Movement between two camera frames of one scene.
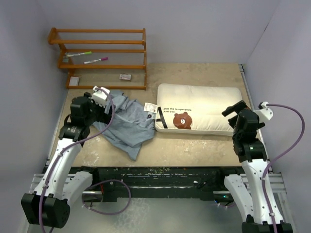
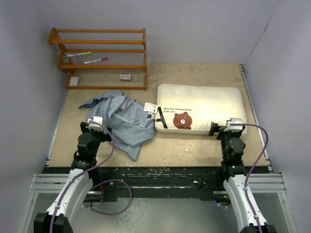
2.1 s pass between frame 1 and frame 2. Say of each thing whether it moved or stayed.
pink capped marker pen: stayed
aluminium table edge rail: stayed
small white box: stayed
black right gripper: moved
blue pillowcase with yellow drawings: stayed
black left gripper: moved
